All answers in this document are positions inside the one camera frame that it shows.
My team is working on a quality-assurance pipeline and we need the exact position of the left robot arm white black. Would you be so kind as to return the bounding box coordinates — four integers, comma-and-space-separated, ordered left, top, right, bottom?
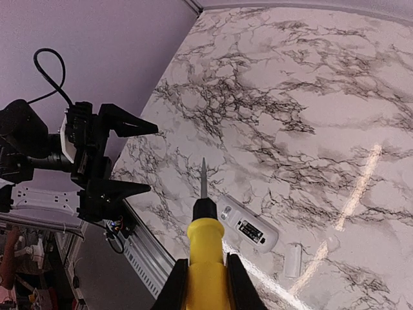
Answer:
1, 99, 159, 229

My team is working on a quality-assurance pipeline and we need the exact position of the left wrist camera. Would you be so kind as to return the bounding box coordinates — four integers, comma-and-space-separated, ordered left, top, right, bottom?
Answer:
59, 101, 93, 164

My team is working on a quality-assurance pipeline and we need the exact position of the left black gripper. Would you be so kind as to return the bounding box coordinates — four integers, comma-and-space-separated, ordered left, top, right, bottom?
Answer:
70, 103, 159, 223

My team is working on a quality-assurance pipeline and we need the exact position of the white remote control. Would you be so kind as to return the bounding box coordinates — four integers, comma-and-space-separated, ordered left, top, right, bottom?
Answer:
216, 194, 279, 253

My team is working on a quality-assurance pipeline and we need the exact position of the white battery compartment cover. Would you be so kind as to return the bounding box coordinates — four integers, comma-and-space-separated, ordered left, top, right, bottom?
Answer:
284, 243, 302, 278

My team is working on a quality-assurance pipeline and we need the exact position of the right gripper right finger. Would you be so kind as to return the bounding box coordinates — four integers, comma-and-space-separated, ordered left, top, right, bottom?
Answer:
226, 253, 267, 310

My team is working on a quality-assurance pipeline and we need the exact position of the left aluminium frame post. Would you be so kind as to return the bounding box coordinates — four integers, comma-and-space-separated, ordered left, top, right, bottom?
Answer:
183, 0, 203, 16

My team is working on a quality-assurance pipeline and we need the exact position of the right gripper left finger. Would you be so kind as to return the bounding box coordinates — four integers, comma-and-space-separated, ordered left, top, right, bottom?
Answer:
151, 259, 188, 310

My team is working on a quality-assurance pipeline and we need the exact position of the yellow handled screwdriver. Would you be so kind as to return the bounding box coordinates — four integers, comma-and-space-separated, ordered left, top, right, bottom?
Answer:
186, 161, 230, 309

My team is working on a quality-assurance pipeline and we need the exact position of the front aluminium rail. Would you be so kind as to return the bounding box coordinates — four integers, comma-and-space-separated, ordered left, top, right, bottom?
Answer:
105, 200, 175, 298

